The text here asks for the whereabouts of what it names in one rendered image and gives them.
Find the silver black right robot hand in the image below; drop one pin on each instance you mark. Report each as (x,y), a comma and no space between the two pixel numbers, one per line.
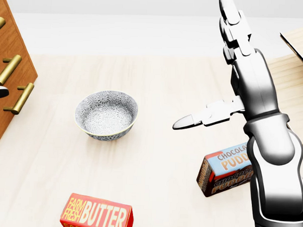
(254,82)

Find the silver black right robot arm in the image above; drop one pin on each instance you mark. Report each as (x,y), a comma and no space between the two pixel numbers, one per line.
(277,152)

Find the wooden cabinet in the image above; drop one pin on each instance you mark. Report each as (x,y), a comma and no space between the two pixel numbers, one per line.
(12,46)

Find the pale wooden slat tray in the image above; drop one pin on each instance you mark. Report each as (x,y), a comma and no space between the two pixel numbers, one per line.
(291,86)

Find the chocolate pudding box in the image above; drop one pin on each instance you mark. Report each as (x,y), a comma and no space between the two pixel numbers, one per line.
(224,170)

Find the grey patterned bowl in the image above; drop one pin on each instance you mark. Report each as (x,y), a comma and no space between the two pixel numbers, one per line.
(106,117)

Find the red butter box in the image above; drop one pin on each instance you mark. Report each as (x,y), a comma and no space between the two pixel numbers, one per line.
(98,215)

